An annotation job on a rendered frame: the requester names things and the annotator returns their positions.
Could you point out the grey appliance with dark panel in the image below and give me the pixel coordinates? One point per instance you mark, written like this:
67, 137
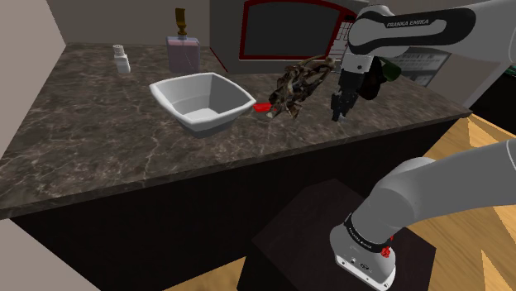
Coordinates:
423, 64

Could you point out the small red thing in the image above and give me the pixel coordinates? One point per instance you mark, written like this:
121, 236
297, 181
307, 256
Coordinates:
262, 107

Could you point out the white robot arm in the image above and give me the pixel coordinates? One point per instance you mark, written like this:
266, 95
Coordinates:
423, 189

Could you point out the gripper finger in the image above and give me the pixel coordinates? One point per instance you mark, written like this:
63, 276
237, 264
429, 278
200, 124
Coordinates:
335, 108
348, 103

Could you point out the white shaker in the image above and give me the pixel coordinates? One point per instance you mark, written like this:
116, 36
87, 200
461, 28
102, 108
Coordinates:
122, 62

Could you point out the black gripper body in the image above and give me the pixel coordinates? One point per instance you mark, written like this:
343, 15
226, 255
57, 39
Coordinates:
349, 82

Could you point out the pink bottle with brown stopper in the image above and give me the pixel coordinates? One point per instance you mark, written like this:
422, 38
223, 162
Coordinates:
183, 54

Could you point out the grey microwave with red trim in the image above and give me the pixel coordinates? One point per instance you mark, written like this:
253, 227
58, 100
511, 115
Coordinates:
290, 32

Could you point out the dark robot stand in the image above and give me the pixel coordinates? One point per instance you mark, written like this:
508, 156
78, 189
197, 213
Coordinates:
298, 238

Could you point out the dark green bottle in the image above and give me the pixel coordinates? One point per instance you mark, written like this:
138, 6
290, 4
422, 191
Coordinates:
389, 69

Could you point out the white square bowl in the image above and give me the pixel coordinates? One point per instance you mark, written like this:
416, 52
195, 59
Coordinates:
201, 100

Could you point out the brown twisted figure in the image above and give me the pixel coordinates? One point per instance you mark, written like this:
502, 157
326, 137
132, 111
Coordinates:
296, 86

